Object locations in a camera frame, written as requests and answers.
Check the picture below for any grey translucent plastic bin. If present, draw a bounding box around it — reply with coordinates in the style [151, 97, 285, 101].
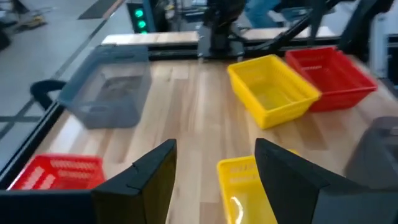
[57, 44, 152, 129]
[345, 116, 398, 190]

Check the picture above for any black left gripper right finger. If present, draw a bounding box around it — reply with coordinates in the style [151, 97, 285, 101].
[254, 138, 358, 224]

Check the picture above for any black aluminium frame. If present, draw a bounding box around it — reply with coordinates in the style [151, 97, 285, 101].
[0, 0, 396, 190]

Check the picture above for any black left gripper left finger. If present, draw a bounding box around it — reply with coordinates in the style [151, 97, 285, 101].
[91, 139, 177, 224]

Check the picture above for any red plastic mesh basket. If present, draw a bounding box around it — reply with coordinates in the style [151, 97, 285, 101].
[285, 45, 379, 113]
[8, 154, 106, 191]

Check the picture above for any black computer box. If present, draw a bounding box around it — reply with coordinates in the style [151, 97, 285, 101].
[126, 2, 156, 34]

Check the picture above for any person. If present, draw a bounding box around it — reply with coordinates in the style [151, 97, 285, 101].
[244, 0, 282, 29]

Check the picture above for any yellow plastic mesh basket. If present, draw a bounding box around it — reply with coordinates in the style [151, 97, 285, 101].
[226, 54, 321, 130]
[216, 149, 299, 224]

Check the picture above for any black frame clamp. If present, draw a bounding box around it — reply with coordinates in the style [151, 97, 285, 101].
[30, 80, 68, 110]

